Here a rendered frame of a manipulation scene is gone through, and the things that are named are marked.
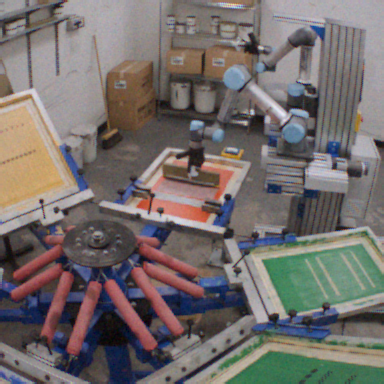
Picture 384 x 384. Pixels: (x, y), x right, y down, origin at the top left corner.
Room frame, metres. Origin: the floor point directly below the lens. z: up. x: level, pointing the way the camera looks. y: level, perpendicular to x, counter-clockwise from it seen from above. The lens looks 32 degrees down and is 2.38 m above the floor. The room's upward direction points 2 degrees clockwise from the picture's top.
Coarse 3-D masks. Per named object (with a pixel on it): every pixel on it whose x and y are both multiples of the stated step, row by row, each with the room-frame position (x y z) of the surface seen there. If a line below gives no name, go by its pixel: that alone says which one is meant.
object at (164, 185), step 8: (160, 176) 2.49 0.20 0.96; (160, 184) 2.40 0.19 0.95; (168, 184) 2.41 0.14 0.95; (176, 184) 2.41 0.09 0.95; (184, 184) 2.41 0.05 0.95; (152, 192) 2.31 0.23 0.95; (168, 192) 2.32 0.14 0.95; (176, 192) 2.32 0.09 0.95; (184, 192) 2.32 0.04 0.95; (144, 200) 2.22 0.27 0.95; (160, 200) 2.23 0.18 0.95; (168, 200) 2.23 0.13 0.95; (144, 208) 2.14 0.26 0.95; (152, 208) 2.14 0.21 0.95; (168, 208) 2.15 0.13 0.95
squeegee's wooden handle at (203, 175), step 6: (162, 168) 2.48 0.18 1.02; (168, 168) 2.47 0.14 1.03; (174, 168) 2.45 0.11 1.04; (180, 168) 2.44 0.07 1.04; (186, 168) 2.43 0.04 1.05; (198, 168) 2.43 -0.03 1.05; (174, 174) 2.45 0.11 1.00; (180, 174) 2.44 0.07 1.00; (186, 174) 2.43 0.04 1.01; (198, 174) 2.40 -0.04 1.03; (204, 174) 2.39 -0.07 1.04; (210, 174) 2.38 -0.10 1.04; (216, 174) 2.37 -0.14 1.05; (198, 180) 2.40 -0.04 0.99; (204, 180) 2.39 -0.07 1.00; (210, 180) 2.38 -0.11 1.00; (216, 180) 2.37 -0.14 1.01
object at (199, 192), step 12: (204, 168) 2.62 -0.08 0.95; (216, 168) 2.62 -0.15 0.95; (228, 180) 2.48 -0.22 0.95; (192, 192) 2.32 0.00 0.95; (204, 192) 2.33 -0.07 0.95; (216, 192) 2.33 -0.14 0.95; (180, 204) 2.19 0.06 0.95; (180, 216) 2.07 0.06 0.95; (192, 216) 2.08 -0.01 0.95; (204, 216) 2.08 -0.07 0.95
